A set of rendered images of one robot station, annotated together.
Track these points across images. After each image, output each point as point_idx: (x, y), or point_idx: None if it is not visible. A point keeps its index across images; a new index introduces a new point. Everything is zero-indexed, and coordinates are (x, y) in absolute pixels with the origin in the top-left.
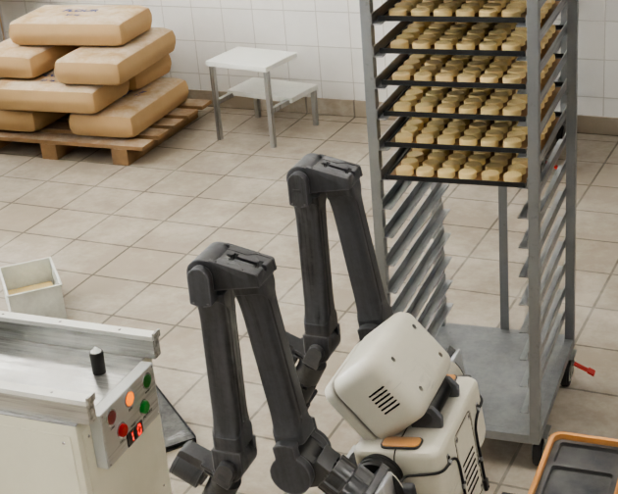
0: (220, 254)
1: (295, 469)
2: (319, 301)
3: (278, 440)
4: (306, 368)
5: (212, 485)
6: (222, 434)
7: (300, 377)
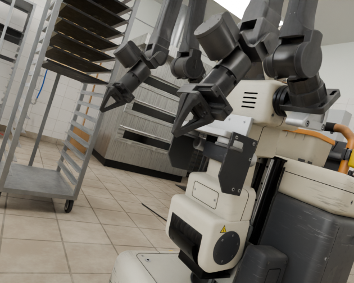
0: None
1: (317, 54)
2: (171, 26)
3: (304, 30)
4: (146, 67)
5: (242, 57)
6: (273, 7)
7: (139, 73)
